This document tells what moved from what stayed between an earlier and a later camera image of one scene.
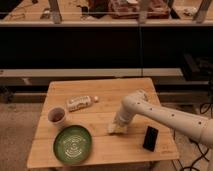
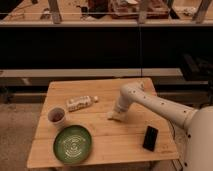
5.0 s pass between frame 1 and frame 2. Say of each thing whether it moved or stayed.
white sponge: moved
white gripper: moved
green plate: stayed
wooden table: stayed
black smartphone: stayed
